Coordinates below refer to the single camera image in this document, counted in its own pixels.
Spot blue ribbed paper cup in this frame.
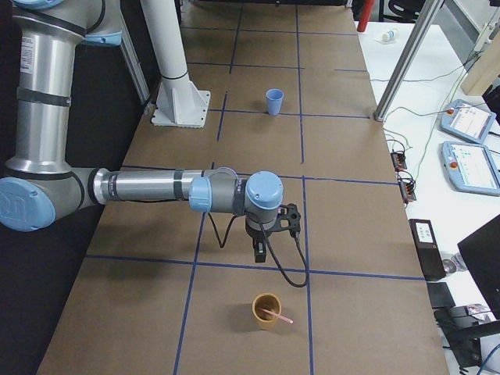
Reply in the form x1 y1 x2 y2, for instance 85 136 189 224
266 88 284 116

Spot pink chopstick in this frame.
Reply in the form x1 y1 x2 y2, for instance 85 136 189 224
259 308 294 324

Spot white camera pole base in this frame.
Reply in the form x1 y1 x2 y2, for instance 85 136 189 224
141 0 211 128

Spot yellow ribbed cup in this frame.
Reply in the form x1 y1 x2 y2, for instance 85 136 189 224
252 292 282 330

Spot orange connector board near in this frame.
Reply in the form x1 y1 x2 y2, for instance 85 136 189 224
397 171 416 204

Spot black box with white label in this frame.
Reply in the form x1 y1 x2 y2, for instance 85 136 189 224
409 219 446 281

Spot teach pendant near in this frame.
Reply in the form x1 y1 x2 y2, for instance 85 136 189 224
441 141 499 197

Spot teach pendant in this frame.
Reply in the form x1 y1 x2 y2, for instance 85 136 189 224
441 141 499 197
440 99 497 145

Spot aluminium frame post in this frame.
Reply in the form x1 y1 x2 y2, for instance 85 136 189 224
373 0 442 122

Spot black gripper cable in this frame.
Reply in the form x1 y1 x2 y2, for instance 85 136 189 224
206 212 308 288

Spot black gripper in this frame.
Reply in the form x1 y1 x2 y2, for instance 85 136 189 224
245 216 269 263

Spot teach pendant far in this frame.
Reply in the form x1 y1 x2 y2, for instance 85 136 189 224
440 99 497 145

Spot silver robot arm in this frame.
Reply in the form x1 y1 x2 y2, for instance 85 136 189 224
1 1 288 263

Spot orange connector board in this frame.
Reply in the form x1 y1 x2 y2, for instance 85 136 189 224
390 140 407 171
397 171 416 204

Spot red cylinder bottle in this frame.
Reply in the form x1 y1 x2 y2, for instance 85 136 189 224
357 0 375 33

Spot black monitor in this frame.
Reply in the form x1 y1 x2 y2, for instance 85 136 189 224
458 220 499 319

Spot orange connector board far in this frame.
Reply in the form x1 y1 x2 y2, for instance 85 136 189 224
390 140 407 171

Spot white small bottle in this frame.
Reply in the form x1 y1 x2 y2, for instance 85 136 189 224
376 28 399 44

